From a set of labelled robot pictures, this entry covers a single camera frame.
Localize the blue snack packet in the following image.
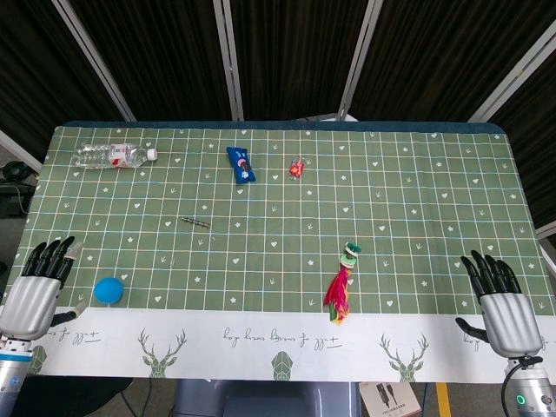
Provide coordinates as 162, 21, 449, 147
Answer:
225, 146, 257, 186

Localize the white cardboard product box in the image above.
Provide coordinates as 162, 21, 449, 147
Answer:
359, 381, 426, 417

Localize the green grid tablecloth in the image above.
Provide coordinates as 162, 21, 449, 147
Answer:
15, 124, 556, 386

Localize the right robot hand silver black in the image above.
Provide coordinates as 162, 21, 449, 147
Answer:
454, 249, 544, 360

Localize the clear plastic water bottle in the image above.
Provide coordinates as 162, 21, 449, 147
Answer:
71, 142, 158, 169

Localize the colourful feather shuttlecock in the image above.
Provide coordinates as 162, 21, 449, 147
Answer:
323, 242, 364, 325

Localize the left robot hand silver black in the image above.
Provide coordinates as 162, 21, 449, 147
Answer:
0, 235, 88, 342

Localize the red wrapped candy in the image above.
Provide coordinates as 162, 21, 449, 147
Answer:
288, 156, 312, 180

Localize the blue ball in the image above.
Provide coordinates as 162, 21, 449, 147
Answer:
94, 276, 126, 308

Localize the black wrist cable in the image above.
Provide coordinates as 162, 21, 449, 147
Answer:
500, 354, 544, 394

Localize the black equipment with cables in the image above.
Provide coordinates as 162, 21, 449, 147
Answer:
0, 159, 43, 219

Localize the yellow floor tape strip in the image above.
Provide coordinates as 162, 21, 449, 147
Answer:
435, 382, 452, 417

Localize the white partition frame post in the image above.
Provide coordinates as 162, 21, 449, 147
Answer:
467, 32, 556, 123
337, 0, 383, 122
211, 0, 244, 122
55, 0, 136, 122

